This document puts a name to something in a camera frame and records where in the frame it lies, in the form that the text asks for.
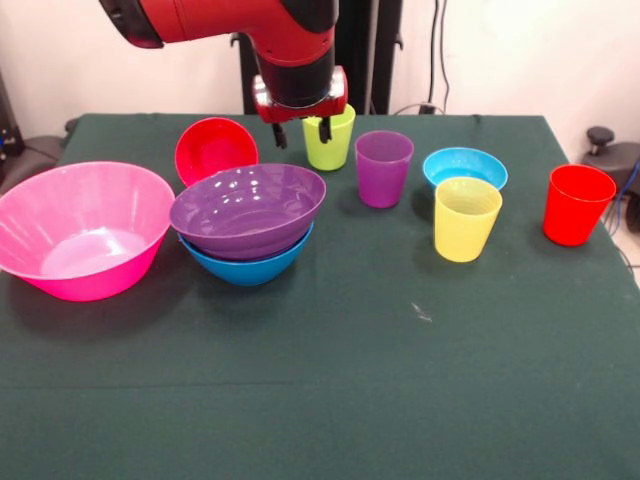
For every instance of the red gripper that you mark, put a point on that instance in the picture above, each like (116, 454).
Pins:
(300, 112)

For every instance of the small crimson bowl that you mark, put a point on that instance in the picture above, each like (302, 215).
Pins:
(215, 147)

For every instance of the purple cup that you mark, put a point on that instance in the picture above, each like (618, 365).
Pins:
(382, 182)

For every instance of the large purple bowl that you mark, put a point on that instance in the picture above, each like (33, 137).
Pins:
(240, 235)

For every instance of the large blue bowl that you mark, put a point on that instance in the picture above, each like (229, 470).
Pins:
(247, 272)

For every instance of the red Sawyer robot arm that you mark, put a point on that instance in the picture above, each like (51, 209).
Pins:
(280, 35)

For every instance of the green cup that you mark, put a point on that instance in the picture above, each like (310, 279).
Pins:
(335, 150)

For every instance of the black power plug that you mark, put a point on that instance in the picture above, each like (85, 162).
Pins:
(426, 108)

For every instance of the small light blue bowl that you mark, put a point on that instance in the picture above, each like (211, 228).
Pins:
(465, 167)

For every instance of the yellow cup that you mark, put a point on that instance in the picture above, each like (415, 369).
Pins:
(465, 232)

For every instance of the dark green table cloth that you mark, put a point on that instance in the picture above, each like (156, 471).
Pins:
(320, 375)

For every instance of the large pink bowl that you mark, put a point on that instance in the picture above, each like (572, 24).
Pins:
(85, 280)

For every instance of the red cup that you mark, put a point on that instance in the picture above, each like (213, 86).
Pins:
(575, 215)

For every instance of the black equipment box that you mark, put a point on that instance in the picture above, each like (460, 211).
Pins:
(7, 130)

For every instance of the black knob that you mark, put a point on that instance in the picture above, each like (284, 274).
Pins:
(600, 135)

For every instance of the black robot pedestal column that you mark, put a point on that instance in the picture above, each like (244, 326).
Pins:
(370, 50)

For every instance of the black pedestal leg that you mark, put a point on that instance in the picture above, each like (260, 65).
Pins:
(625, 155)
(35, 150)

